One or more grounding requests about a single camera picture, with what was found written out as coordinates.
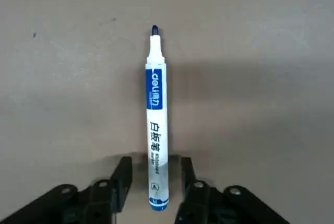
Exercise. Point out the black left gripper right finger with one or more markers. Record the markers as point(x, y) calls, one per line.
point(203, 205)

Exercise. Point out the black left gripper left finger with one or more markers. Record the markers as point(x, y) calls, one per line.
point(99, 203)

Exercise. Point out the white blue whiteboard marker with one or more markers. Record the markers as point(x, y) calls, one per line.
point(156, 119)

